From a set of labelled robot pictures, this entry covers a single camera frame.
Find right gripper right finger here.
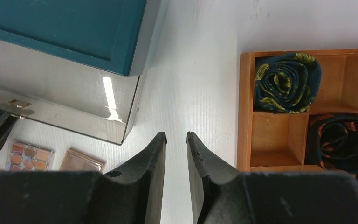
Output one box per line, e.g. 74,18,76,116
186,132,358,224

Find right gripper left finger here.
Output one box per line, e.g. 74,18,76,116
0,132,167,224

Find warm tone eyeshadow palette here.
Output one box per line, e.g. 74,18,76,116
5,141,55,171

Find brown square blush compact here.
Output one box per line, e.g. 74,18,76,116
59,148,105,172

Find wooden compartment tray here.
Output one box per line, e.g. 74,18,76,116
236,49,358,171

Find rolled dark orange tie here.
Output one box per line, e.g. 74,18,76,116
305,114,358,180

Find rolled blue yellow tie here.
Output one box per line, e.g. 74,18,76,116
253,53,322,114

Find teal drawer cabinet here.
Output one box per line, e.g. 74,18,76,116
0,0,168,77

